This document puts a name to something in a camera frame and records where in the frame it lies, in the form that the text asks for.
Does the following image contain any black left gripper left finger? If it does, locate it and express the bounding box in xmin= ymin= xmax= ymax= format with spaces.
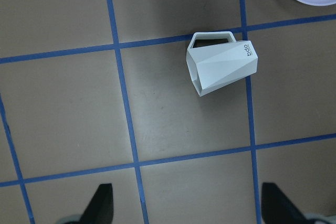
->
xmin=81 ymin=183 xmax=114 ymax=223

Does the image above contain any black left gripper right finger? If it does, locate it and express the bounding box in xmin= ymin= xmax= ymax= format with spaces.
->
xmin=261 ymin=183 xmax=307 ymax=224

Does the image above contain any white faceted mug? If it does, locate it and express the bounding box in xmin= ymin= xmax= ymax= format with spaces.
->
xmin=186 ymin=31 xmax=258 ymax=97

